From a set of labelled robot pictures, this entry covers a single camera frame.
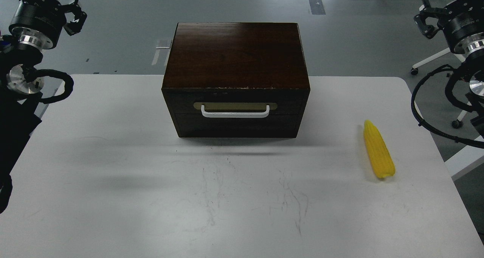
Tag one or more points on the dark wooden drawer cabinet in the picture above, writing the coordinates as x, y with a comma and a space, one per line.
236, 57

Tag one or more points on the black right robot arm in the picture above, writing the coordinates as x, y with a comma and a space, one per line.
471, 71

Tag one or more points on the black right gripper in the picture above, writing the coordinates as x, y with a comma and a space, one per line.
464, 29

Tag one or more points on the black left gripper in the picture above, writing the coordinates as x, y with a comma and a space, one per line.
45, 17

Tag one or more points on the wooden drawer with white handle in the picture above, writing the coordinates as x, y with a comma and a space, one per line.
280, 102

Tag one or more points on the yellow corn cob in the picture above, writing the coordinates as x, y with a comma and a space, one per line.
380, 159

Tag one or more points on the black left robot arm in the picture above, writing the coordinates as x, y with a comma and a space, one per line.
23, 88

